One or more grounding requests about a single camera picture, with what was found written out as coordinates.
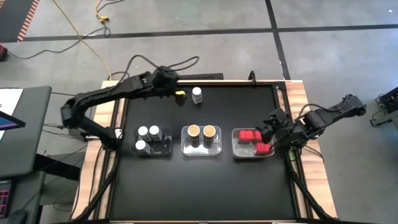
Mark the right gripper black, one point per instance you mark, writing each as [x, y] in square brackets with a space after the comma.
[283, 129]

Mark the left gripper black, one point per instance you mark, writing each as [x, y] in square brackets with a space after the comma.
[167, 80]

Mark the red-lid smoked paprika tin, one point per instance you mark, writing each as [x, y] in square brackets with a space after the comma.
[262, 149]
[245, 136]
[257, 137]

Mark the white-lid glass spice jar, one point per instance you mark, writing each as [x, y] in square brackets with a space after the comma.
[154, 130]
[140, 144]
[142, 131]
[196, 91]

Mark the tan-lid glass spice jar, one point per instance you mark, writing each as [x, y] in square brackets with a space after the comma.
[193, 131]
[209, 131]

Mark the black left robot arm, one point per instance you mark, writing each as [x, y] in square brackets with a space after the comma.
[109, 91]

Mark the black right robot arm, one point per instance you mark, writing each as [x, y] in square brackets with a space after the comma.
[314, 120]

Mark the white plastic bin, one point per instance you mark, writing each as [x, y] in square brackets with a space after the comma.
[244, 151]

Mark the black flat bar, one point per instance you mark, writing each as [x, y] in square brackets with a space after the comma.
[202, 76]

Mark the smoky clear plastic bin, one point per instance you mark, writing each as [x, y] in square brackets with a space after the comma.
[167, 147]

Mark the black table mat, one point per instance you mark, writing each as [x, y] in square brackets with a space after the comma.
[168, 202]

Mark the grey side desk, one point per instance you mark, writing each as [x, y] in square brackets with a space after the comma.
[18, 155]

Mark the white paper sheet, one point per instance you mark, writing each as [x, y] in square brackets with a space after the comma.
[9, 99]

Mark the tablet with lit screen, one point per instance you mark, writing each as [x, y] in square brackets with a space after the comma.
[7, 123]

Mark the red and black device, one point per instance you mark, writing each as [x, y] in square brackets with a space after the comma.
[3, 53]

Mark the black floor mat striped edge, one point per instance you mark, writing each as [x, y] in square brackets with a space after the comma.
[12, 18]

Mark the backlit keyboard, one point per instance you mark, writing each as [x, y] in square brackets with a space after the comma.
[3, 202]

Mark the black wrist camera yellow tag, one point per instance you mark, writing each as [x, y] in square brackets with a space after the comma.
[180, 92]

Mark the black metal table frame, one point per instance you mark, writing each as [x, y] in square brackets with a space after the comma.
[252, 79]

